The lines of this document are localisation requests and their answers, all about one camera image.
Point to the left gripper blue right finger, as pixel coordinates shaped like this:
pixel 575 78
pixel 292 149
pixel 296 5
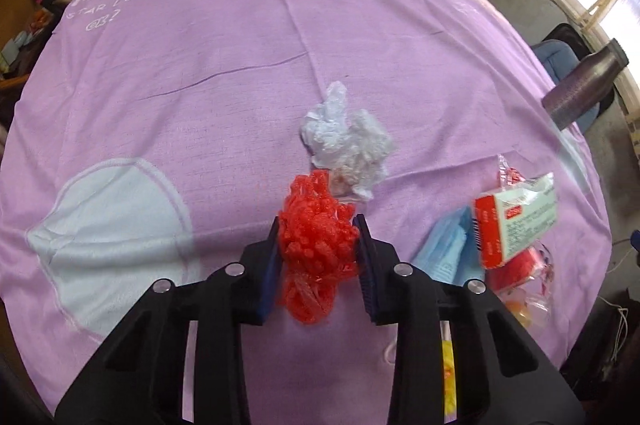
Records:
pixel 376 261

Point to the red white medicine box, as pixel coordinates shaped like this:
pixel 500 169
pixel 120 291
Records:
pixel 509 219

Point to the white plastic wrap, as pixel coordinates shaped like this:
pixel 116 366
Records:
pixel 351 147

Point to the red foam net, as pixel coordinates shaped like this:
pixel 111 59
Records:
pixel 317 243

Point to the purple printed bed sheet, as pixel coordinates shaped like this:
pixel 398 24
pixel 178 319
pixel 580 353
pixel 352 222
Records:
pixel 157 138

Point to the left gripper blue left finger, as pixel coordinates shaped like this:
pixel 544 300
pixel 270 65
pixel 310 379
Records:
pixel 265 271

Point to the blue face mask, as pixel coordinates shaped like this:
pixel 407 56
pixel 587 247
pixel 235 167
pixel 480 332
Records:
pixel 449 254

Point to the small clear jelly cup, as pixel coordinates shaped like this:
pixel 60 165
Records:
pixel 531 310

